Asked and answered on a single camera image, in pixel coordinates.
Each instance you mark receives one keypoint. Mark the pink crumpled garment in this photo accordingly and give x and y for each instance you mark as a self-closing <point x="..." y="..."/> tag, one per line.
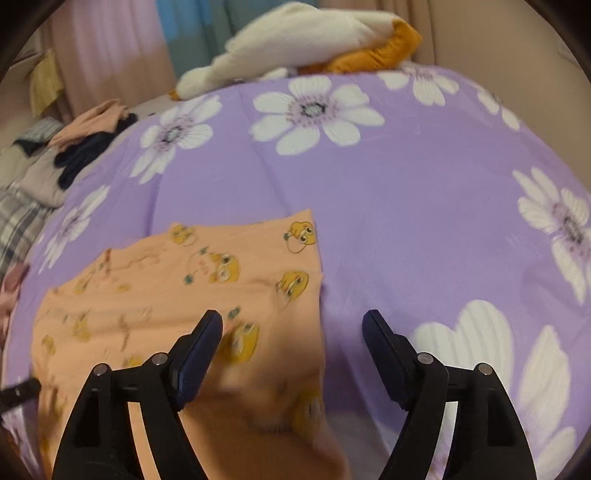
<point x="4" y="318"/>

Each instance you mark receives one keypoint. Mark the grey pillow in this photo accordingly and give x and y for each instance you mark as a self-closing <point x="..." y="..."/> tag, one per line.
<point x="39" y="182"/>

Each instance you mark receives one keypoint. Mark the dark navy clothes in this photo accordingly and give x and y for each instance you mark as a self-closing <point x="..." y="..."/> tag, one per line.
<point x="85" y="159"/>

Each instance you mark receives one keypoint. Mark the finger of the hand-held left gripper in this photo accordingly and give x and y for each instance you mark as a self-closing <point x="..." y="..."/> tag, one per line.
<point x="21" y="396"/>

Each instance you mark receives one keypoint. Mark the folded peach clothes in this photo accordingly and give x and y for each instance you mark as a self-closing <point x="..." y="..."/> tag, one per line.
<point x="92" y="124"/>

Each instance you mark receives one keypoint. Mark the purple floral blanket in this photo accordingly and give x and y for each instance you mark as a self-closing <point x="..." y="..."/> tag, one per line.
<point x="392" y="207"/>

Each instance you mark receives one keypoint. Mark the white goose plush toy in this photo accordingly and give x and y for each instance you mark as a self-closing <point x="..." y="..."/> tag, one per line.
<point x="304" y="41"/>

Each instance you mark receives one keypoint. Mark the striped pillow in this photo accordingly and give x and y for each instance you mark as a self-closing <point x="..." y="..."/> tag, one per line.
<point x="39" y="131"/>

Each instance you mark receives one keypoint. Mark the orange cartoon print shirt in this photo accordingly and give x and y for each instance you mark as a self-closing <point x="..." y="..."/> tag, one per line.
<point x="184" y="300"/>

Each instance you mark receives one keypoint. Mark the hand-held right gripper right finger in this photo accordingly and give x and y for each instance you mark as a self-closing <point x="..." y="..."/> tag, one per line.
<point x="384" y="357"/>

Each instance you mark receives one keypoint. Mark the mauve cloth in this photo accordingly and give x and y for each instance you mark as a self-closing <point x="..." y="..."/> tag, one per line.
<point x="14" y="279"/>

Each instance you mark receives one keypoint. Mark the plaid quilt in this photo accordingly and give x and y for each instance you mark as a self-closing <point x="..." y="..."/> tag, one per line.
<point x="21" y="226"/>

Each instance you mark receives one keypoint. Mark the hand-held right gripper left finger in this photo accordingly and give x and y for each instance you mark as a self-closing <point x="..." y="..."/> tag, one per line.
<point x="194" y="367"/>

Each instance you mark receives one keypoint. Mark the yellow hanging cloth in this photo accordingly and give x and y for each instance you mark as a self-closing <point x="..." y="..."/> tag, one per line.
<point x="46" y="83"/>

